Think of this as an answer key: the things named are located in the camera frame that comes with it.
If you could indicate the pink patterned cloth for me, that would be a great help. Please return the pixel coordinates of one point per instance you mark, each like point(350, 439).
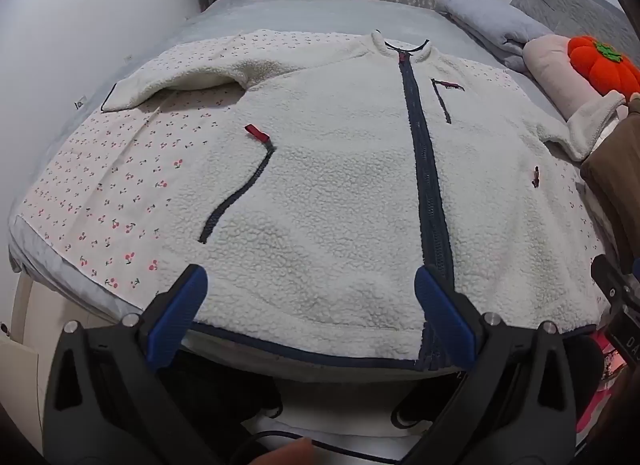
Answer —
point(602, 375)

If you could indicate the folded grey blanket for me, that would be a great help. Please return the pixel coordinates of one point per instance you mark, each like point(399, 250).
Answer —
point(480, 20)

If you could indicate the person's left hand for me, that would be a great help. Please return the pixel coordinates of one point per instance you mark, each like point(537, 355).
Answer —
point(285, 454)

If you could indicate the grey bed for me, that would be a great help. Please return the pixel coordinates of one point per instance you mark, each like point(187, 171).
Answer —
point(300, 15)

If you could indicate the cherry print blanket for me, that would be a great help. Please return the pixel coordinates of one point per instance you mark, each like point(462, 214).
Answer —
point(100, 195)

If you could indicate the white fleece zip jacket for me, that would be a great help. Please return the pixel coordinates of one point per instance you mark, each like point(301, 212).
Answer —
point(325, 195)

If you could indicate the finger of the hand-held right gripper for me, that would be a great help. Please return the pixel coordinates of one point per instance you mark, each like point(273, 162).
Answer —
point(607, 280)

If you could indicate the orange pumpkin plush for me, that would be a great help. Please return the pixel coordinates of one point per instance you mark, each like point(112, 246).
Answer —
point(595, 70)

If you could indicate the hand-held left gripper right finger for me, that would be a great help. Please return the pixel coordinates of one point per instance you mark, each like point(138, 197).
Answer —
point(445, 310)

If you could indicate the pink pillow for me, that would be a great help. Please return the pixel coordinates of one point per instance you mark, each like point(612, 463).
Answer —
point(555, 75)

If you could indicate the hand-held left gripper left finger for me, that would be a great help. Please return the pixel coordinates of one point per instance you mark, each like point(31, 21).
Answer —
point(175, 310)

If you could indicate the brown garment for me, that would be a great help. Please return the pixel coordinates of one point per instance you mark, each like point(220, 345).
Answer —
point(615, 170)

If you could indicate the grey quilted pillow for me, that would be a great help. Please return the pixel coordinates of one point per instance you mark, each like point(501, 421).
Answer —
point(565, 5)

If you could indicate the white bed frame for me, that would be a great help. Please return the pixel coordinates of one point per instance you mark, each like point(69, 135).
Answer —
point(17, 335)

